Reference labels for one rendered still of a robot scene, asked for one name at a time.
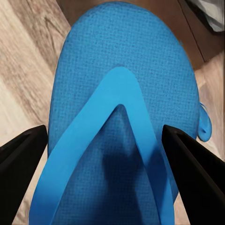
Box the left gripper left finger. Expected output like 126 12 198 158
0 125 48 225

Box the sandal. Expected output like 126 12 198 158
29 1 200 225
197 103 212 142

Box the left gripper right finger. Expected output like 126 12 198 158
161 125 225 225

